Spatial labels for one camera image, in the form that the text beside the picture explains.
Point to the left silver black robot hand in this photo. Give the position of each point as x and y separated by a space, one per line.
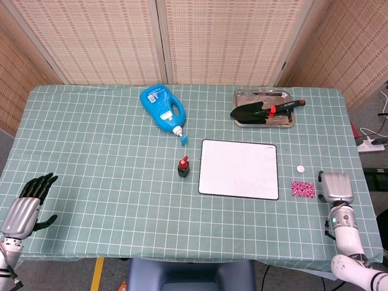
21 212

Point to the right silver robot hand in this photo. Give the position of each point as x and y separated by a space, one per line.
336 188

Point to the pink patterned small packet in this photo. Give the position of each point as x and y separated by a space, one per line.
303 189

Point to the small white round disc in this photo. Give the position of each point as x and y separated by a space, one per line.
300 168

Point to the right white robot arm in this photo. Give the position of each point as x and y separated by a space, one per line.
347 239

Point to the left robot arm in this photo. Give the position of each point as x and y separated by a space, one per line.
9 251

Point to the white mat with black edge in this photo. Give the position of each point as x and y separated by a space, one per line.
239 169

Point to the black floor box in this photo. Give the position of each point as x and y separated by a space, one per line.
377 179

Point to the white power strip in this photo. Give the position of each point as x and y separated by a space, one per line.
369 147

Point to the green checked tablecloth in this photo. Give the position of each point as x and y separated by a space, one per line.
106 182

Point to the black garden trowel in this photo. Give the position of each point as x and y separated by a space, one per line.
248 110

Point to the steel rectangular tray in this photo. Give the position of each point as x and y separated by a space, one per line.
257 95

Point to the bamboo folding screen panel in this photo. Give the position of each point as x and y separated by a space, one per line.
348 45
18 75
91 39
227 39

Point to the black ink bottle red cap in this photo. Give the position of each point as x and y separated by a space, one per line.
183 169

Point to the blue bottle cap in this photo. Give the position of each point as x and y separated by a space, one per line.
184 140

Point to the dark blue chair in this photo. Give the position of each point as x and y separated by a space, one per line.
188 272

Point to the blue detergent bottle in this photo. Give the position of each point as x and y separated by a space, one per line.
159 106

